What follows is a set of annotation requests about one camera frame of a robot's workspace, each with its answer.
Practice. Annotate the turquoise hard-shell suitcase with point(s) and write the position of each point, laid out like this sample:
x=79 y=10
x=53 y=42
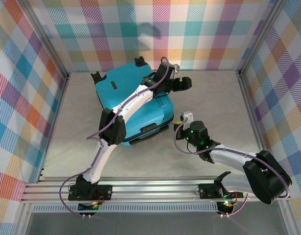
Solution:
x=153 y=112

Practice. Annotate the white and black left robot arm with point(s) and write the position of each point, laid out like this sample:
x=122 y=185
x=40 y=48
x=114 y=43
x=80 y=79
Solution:
x=113 y=129

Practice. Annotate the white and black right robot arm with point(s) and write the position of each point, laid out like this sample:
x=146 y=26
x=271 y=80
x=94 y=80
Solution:
x=265 y=178

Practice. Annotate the small LED circuit board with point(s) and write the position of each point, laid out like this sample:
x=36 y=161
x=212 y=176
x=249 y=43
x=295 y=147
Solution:
x=225 y=208
x=88 y=208

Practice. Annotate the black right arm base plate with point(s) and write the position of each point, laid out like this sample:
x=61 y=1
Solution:
x=207 y=191

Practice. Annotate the aluminium side rail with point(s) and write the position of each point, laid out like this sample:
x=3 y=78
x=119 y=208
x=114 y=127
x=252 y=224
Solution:
x=244 y=84
x=64 y=89

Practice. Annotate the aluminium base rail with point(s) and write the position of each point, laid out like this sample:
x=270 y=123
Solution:
x=153 y=191

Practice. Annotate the aluminium frame post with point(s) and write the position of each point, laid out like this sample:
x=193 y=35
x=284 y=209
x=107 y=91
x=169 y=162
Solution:
x=262 y=36
x=43 y=36

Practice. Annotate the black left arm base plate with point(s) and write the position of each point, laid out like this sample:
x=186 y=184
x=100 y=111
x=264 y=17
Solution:
x=107 y=192

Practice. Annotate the aluminium lower frame bar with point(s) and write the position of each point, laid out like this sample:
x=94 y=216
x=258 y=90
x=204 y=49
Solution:
x=289 y=218
x=21 y=220

